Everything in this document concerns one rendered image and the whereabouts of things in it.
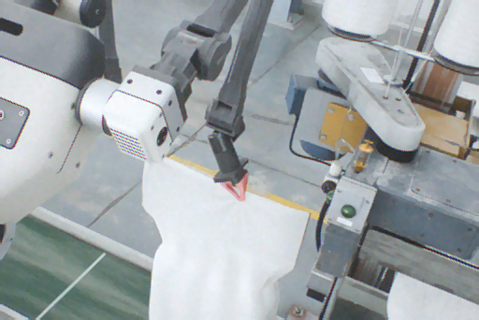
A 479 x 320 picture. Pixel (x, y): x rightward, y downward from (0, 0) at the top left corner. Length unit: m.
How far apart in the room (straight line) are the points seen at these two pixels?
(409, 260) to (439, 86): 0.47
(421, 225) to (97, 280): 1.32
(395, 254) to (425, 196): 0.30
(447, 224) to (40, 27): 0.83
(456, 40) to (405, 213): 0.40
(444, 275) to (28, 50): 1.04
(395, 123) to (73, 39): 0.66
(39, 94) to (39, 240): 1.37
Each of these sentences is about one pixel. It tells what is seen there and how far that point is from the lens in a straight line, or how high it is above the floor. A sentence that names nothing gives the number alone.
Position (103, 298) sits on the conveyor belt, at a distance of 2.03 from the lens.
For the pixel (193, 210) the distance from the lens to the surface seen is 1.52.
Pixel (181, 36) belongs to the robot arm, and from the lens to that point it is 1.00.
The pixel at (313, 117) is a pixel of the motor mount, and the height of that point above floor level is 1.23.
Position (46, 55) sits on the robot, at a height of 1.52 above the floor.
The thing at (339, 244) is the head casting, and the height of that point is 1.16.
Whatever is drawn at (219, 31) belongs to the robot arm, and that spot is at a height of 1.56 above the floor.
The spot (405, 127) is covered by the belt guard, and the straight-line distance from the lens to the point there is 1.16.
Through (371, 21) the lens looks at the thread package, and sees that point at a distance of 1.26.
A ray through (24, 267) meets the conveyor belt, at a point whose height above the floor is 0.38.
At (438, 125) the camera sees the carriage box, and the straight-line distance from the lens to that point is 1.43.
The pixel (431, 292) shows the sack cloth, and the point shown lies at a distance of 1.44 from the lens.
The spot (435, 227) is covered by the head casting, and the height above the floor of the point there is 1.29.
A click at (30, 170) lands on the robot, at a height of 1.36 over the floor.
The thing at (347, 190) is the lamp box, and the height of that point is 1.33.
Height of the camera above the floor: 1.91
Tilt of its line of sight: 33 degrees down
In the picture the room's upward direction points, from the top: 11 degrees clockwise
